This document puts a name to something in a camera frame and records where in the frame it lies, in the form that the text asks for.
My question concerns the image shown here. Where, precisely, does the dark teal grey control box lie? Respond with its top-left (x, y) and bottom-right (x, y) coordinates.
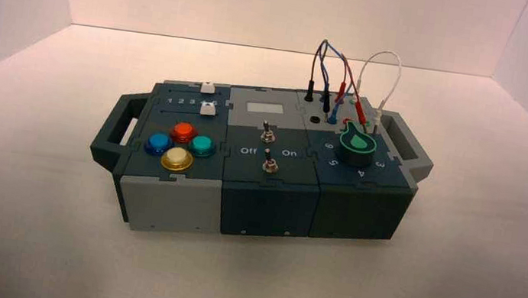
top-left (79, 63), bottom-right (442, 269)

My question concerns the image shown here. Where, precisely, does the grey display screen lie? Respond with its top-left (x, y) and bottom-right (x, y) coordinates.
top-left (246, 99), bottom-right (284, 118)

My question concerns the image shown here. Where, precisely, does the teal round push button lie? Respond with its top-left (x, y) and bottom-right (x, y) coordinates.
top-left (187, 133), bottom-right (219, 160)

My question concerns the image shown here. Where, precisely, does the red round push button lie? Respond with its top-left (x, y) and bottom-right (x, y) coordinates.
top-left (168, 120), bottom-right (200, 146)

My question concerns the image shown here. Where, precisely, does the yellow round push button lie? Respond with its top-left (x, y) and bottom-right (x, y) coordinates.
top-left (159, 145), bottom-right (196, 175)

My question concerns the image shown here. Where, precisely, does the green rotary dial knob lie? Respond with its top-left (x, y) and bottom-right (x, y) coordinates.
top-left (335, 118), bottom-right (381, 170)

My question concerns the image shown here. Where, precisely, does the blue round push button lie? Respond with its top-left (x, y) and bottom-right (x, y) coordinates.
top-left (143, 131), bottom-right (175, 158)

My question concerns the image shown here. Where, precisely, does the metal toggle switch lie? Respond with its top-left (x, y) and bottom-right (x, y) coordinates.
top-left (259, 147), bottom-right (281, 177)
top-left (258, 119), bottom-right (279, 145)

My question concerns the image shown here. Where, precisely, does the black jumper cable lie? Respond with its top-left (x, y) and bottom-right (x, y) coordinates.
top-left (302, 37), bottom-right (341, 115)

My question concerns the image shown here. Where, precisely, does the white jumper cable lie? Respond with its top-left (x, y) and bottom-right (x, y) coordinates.
top-left (349, 47), bottom-right (405, 135)

